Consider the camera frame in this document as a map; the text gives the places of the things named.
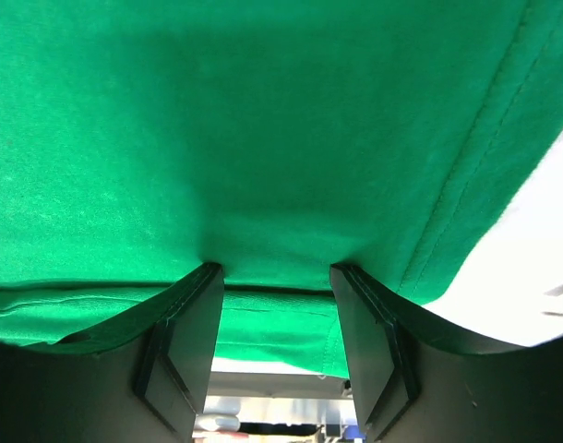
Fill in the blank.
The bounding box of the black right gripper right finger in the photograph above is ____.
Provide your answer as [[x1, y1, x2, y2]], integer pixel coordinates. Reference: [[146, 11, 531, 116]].
[[329, 264, 563, 442]]

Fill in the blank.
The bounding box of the aluminium frame rail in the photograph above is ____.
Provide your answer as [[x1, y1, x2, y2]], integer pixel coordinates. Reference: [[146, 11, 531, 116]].
[[204, 372, 354, 416]]

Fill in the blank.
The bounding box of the green t shirt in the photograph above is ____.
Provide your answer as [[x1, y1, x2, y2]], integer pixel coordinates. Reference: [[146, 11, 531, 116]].
[[0, 1, 563, 377]]

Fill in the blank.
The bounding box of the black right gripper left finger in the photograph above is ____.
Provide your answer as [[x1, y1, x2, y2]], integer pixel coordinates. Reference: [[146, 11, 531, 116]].
[[0, 263, 224, 442]]

